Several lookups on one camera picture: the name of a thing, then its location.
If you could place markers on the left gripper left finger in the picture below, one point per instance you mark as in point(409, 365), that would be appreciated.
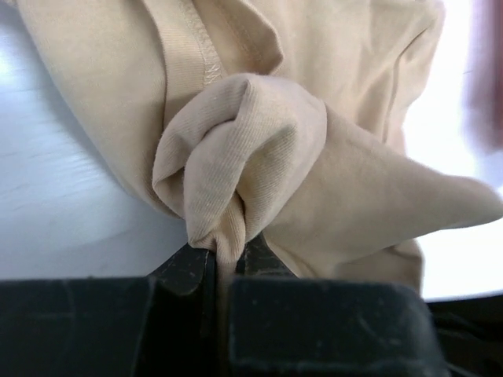
point(156, 325)

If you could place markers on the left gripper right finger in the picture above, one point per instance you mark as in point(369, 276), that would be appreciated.
point(281, 325)

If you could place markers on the beige t shirt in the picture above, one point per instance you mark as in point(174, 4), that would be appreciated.
point(274, 118)

